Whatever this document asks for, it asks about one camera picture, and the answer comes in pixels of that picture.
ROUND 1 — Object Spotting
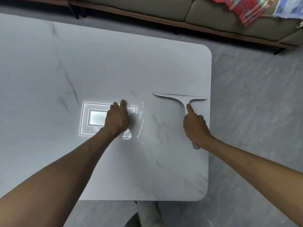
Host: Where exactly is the beige sofa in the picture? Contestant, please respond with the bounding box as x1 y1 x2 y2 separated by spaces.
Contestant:
0 0 303 55

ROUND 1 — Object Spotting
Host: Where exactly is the person's left forearm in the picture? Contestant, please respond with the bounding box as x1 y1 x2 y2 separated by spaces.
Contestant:
0 126 116 227

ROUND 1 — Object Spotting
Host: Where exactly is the person's right forearm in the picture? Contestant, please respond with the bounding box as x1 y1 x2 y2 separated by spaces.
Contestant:
199 136 303 227

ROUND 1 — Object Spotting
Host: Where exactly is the person's right leg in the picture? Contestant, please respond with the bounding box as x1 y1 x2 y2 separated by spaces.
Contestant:
137 201 166 227

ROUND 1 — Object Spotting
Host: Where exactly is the person's right hand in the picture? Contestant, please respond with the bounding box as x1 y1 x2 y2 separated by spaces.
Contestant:
183 104 211 149

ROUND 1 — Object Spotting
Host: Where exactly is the white plastic squeegee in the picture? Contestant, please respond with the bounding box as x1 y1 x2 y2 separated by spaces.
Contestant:
152 93 208 150

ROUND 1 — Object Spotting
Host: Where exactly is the red plaid blanket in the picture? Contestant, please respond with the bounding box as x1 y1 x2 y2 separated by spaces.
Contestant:
205 0 277 27

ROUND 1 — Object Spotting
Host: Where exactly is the person's left hand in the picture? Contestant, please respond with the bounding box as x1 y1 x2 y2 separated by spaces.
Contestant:
104 99 131 138

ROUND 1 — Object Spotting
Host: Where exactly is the white marble table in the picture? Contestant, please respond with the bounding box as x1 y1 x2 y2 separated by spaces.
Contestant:
0 13 212 202

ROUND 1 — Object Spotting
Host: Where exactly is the light blue cloth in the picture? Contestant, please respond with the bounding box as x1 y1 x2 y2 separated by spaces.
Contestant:
272 0 303 20

